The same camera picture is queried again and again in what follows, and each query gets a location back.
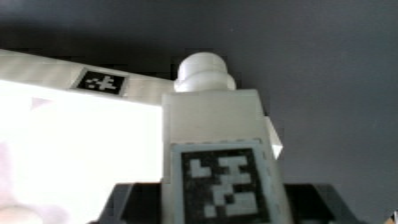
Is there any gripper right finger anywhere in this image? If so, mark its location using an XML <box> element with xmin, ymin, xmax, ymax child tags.
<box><xmin>284</xmin><ymin>183</ymin><xmax>368</xmax><ymax>224</ymax></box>

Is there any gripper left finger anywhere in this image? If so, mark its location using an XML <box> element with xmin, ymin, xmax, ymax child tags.
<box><xmin>87</xmin><ymin>183</ymin><xmax>162</xmax><ymax>224</ymax></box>

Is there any white leg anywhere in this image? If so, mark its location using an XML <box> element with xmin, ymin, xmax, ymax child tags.
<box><xmin>162</xmin><ymin>52</ymin><xmax>295</xmax><ymax>224</ymax></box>

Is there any white square tabletop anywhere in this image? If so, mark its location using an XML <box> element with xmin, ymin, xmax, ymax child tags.
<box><xmin>0</xmin><ymin>50</ymin><xmax>178</xmax><ymax>224</ymax></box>

